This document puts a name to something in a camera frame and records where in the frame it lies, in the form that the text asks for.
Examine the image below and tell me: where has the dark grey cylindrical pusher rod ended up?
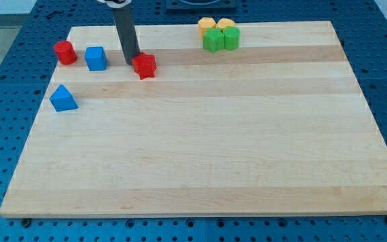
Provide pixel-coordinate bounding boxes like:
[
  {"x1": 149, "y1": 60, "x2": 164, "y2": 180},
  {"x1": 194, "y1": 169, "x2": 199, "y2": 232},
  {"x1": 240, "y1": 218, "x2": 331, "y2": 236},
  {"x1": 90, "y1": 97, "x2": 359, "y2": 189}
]
[{"x1": 112, "y1": 3, "x2": 140, "y2": 65}]

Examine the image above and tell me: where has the white tool flange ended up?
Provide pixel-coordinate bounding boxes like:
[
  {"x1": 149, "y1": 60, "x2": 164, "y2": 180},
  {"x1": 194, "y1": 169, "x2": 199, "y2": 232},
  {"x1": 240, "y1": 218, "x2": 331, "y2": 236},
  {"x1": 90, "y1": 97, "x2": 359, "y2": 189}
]
[{"x1": 97, "y1": 0, "x2": 132, "y2": 7}]

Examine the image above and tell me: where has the red star block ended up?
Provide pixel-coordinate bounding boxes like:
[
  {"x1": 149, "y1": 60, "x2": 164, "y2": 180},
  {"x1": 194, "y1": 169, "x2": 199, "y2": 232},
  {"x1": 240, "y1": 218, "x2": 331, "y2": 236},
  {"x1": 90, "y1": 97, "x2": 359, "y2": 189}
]
[{"x1": 132, "y1": 52, "x2": 157, "y2": 79}]

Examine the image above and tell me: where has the yellow hexagon block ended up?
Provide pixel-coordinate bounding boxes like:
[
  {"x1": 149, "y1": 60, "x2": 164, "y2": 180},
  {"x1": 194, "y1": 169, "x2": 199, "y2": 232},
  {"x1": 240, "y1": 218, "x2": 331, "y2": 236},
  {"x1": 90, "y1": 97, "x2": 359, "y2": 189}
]
[{"x1": 198, "y1": 17, "x2": 216, "y2": 40}]

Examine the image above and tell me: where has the green star block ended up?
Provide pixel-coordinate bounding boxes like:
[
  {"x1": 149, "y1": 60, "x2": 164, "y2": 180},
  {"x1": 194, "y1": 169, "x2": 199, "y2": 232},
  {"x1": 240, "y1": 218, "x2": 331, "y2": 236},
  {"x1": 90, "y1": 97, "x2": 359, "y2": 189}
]
[{"x1": 203, "y1": 28, "x2": 224, "y2": 53}]

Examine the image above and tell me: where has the blue cube block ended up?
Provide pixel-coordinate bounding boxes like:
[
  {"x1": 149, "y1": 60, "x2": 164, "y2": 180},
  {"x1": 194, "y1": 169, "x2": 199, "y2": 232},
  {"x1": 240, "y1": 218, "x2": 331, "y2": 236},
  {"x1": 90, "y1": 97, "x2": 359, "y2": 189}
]
[{"x1": 85, "y1": 46, "x2": 108, "y2": 71}]

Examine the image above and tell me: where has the red cylinder block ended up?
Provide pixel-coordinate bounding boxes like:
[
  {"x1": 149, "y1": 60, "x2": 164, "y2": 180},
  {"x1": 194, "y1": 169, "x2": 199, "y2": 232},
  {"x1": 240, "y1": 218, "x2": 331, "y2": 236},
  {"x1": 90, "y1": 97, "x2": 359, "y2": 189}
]
[{"x1": 53, "y1": 40, "x2": 77, "y2": 65}]

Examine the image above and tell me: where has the yellow cylinder block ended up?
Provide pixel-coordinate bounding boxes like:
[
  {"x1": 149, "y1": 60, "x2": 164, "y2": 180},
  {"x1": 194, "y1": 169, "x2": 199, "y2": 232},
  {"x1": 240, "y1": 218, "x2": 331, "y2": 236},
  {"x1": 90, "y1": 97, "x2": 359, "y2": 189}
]
[{"x1": 216, "y1": 18, "x2": 236, "y2": 32}]

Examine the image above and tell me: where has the blue triangular prism block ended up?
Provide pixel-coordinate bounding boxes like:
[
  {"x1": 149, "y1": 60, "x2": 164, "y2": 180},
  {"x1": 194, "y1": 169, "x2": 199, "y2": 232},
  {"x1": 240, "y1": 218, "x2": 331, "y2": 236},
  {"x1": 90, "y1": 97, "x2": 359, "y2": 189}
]
[{"x1": 50, "y1": 85, "x2": 78, "y2": 112}]

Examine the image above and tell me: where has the green cylinder block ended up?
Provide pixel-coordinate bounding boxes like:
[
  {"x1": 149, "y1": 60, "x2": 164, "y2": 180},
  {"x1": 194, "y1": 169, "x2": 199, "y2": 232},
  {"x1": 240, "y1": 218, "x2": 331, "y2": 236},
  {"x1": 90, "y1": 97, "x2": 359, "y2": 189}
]
[{"x1": 223, "y1": 26, "x2": 241, "y2": 50}]

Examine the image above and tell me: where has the light wooden board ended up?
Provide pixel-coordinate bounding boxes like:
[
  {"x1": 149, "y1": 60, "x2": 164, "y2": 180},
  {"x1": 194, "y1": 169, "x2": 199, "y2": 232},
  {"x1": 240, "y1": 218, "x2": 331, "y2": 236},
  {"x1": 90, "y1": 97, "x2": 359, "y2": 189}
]
[{"x1": 0, "y1": 21, "x2": 387, "y2": 218}]

